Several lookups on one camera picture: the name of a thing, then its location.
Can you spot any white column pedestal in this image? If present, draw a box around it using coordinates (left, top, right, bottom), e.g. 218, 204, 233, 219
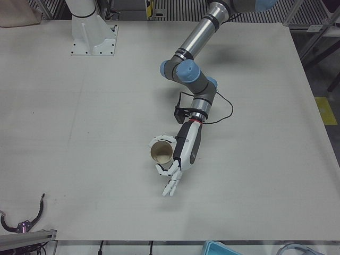
65, 0, 120, 57

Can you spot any metal shelving frame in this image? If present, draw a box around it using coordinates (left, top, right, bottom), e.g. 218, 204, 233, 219
283, 0, 340, 94

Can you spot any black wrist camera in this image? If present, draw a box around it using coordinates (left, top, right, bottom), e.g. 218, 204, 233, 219
174, 91, 192, 124

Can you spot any clear plastic tubing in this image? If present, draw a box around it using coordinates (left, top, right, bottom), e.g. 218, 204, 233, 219
276, 243, 319, 255

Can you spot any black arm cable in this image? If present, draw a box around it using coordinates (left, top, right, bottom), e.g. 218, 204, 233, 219
203, 90, 234, 125

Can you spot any teal plastic bin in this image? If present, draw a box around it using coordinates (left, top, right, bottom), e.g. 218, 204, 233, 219
202, 240, 232, 255

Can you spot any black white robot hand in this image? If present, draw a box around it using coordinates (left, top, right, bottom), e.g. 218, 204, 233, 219
147, 118, 205, 198

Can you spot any beige curtain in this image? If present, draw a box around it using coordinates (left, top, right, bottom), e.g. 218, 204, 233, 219
0, 0, 40, 28

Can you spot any brown paper cup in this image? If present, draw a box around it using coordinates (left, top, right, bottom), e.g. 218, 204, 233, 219
150, 140, 174, 167

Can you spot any aluminium profile post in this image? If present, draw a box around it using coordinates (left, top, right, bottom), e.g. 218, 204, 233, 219
0, 228, 58, 255

